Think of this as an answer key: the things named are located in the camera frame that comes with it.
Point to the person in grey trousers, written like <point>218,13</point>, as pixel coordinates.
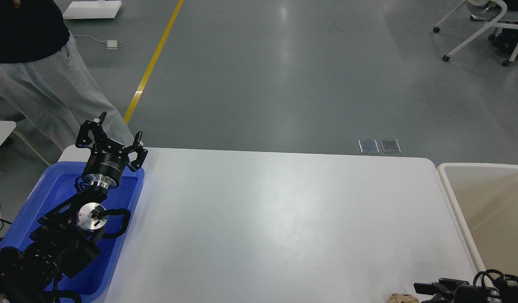
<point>44,77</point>

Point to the white power adapter with cable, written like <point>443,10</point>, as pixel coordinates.
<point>109,44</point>

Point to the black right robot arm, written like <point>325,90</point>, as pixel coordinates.
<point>489,286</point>

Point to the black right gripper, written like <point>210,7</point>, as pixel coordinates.
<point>463,292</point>

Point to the metal floor plate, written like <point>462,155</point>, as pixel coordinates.
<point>368,146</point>
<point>390,146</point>

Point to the beige plastic bin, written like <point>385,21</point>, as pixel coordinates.
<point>484,198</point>

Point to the left metal floor plate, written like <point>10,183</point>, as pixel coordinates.
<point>368,146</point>

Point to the brown paper ball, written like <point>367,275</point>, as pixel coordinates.
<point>402,298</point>

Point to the white foam board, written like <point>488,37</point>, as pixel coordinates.
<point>92,9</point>

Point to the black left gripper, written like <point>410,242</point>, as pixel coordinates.
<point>107,162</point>

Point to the white office chair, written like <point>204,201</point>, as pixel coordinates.
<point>495,14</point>

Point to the right metal floor plate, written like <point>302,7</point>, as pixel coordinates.
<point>390,146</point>

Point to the blue plastic tray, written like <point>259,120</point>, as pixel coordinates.
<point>55,186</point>

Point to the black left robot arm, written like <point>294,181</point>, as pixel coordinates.
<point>65,242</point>

